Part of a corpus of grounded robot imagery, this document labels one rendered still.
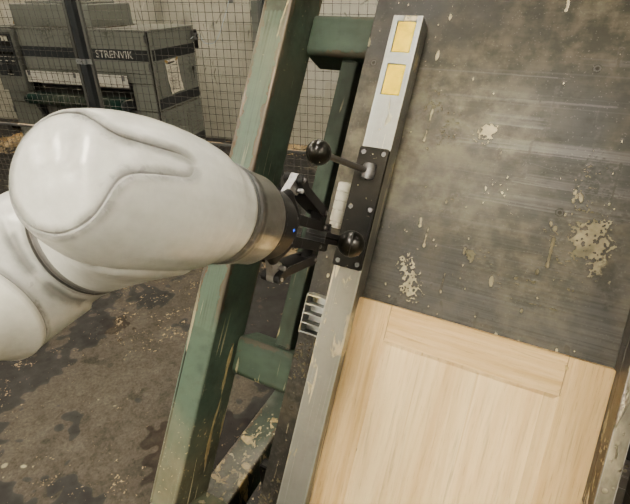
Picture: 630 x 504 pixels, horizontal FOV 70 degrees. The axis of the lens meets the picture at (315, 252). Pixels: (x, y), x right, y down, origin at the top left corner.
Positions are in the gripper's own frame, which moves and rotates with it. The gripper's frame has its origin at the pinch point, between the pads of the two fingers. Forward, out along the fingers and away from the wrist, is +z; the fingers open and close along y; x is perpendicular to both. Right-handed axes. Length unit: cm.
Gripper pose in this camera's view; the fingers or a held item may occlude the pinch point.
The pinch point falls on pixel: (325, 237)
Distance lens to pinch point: 62.8
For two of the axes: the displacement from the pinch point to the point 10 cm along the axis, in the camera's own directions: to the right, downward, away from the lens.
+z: 3.9, 0.6, 9.2
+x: 8.9, 2.3, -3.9
